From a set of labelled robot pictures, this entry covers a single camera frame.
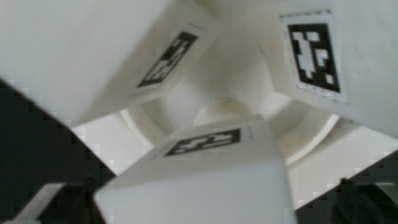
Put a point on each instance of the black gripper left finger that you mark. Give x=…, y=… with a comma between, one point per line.
x=62, y=205

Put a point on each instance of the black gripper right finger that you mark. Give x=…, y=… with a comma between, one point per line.
x=366, y=203

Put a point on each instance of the white stool leg with tag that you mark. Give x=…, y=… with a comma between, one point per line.
x=329, y=42

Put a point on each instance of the white U-shaped obstacle fence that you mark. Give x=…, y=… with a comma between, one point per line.
x=332, y=148

